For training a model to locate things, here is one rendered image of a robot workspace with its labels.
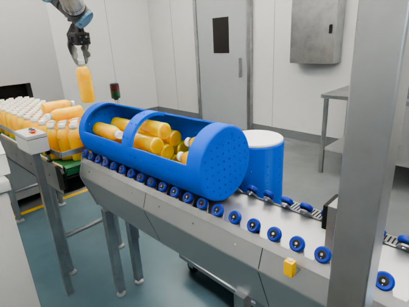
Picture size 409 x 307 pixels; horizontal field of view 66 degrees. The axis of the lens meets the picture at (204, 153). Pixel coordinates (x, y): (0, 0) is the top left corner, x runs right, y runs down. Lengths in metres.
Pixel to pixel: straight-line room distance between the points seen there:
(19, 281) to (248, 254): 0.88
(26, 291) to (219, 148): 0.94
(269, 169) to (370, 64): 1.15
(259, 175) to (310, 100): 3.27
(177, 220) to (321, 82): 3.67
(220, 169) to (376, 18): 0.79
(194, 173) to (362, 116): 0.69
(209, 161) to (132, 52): 5.85
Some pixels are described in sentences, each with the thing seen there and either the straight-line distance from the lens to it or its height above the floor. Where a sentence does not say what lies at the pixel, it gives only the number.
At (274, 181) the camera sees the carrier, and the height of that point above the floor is 0.84.
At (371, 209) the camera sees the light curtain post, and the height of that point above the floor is 1.28.
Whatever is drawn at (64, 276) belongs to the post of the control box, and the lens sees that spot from 2.33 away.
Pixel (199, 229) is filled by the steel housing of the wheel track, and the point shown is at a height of 0.87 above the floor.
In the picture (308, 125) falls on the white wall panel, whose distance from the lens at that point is 4.84.
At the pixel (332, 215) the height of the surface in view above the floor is 1.06.
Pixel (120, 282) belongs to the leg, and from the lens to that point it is 2.21.
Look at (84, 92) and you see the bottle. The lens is 1.75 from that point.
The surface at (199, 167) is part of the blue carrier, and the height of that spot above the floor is 1.12.
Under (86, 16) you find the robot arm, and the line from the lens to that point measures 1.50.
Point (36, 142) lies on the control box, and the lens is 1.86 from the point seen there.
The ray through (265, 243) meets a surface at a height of 0.92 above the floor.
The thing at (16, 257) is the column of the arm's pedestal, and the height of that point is 0.79.
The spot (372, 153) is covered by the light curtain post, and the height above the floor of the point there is 1.36.
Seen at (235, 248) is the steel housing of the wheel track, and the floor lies 0.87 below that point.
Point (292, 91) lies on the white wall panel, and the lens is 4.87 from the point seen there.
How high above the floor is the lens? 1.52
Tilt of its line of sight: 20 degrees down
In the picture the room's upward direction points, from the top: 3 degrees counter-clockwise
